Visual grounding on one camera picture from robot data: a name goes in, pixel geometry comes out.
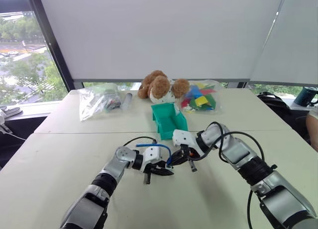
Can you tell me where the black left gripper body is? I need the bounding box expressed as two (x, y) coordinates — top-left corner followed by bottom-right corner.
(144, 161), (166, 176)

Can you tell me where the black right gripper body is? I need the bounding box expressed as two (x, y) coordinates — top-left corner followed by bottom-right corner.
(179, 144), (201, 163)

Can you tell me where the blue cable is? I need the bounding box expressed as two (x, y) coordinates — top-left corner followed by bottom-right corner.
(135, 143), (172, 165)

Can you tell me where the teal plastic bin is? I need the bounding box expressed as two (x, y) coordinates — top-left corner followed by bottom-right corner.
(150, 102), (189, 141)

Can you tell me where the clear bag of coloured blocks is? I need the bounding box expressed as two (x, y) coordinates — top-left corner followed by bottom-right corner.
(179, 79), (224, 115)

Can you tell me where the grey cylindrical tube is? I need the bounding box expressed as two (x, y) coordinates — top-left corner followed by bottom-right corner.
(120, 91), (134, 111)

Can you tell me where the brown and white plush dog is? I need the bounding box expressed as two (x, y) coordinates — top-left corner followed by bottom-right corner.
(137, 70), (191, 106)

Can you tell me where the clear bag of small parts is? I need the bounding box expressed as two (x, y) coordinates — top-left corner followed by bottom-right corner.
(79, 83), (125, 122)

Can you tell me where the black backpack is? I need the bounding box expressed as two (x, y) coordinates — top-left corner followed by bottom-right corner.
(256, 91), (312, 142)

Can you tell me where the large white roller blind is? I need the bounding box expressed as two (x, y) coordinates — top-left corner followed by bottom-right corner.
(37, 0), (286, 83)

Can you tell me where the person at table side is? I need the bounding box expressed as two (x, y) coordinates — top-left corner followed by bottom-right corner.
(305, 111), (318, 152)

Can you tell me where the dark teal cup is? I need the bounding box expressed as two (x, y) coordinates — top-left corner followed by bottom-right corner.
(294, 86), (318, 107)

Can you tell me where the narrow white roller blind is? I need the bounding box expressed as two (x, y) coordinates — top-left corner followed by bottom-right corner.
(249, 0), (318, 86)

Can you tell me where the grey white device on sill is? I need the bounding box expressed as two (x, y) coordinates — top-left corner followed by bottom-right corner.
(0, 105), (23, 135)

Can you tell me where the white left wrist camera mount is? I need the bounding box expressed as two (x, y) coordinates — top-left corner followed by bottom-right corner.
(142, 146), (162, 166)

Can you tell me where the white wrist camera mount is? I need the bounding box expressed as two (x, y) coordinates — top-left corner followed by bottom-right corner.
(171, 129), (200, 153)
(142, 146), (162, 166)

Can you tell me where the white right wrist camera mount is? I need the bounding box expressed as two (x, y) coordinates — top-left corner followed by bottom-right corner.
(171, 129), (200, 153)

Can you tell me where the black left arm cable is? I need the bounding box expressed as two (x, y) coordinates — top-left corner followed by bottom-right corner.
(122, 136), (158, 147)

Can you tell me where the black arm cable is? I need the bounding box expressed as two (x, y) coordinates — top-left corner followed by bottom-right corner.
(191, 121), (266, 229)
(122, 136), (158, 147)

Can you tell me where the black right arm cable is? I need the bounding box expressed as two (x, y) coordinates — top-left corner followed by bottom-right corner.
(191, 121), (266, 229)

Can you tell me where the black window frame post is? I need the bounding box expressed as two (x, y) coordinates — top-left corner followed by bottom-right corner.
(25, 0), (76, 92)

